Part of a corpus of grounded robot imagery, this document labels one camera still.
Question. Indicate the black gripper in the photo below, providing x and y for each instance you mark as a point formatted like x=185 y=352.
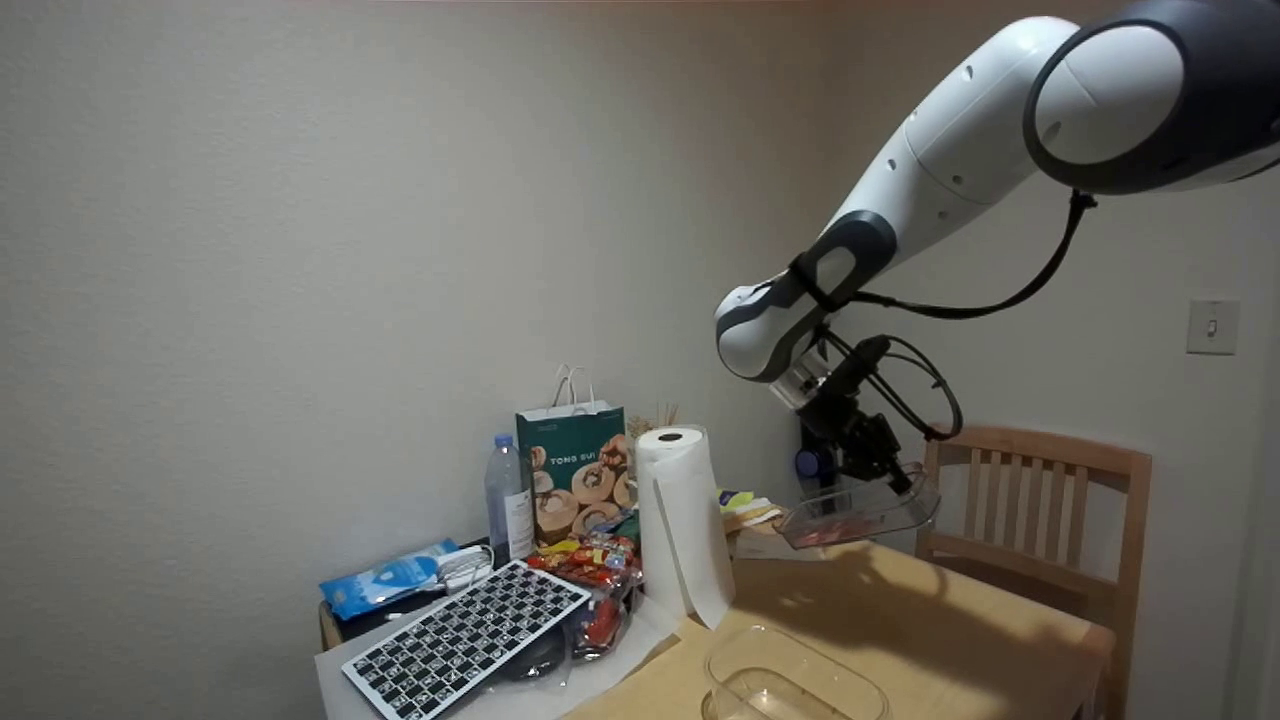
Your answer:
x=834 y=414

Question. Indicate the clear container with red pieces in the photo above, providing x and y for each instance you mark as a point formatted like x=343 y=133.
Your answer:
x=859 y=508

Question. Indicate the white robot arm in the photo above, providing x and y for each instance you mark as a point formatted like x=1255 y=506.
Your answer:
x=1163 y=93

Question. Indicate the empty clear plastic container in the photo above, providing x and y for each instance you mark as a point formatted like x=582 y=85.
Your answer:
x=761 y=674

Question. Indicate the black vacuum cleaner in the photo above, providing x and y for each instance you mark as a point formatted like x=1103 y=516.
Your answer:
x=816 y=475

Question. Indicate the yellow green small packet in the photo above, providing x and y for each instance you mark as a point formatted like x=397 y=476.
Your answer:
x=745 y=508

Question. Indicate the white paper towel roll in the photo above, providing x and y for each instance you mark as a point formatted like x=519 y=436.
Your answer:
x=683 y=528

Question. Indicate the wooden chair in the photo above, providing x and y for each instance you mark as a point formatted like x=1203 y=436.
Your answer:
x=1021 y=501

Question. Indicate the green gift bag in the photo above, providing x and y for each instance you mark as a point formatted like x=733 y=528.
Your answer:
x=577 y=460

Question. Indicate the clear water bottle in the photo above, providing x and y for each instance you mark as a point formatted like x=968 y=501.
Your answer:
x=503 y=498

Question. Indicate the white cloth under items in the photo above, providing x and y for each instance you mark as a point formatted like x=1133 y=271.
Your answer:
x=548 y=699

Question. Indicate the black white checkered board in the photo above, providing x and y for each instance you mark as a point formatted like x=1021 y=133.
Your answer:
x=453 y=646

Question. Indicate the blue tissue pack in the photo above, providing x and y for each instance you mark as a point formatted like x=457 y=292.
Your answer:
x=389 y=580

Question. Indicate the white wall switch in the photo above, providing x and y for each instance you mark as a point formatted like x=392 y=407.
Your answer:
x=1215 y=326

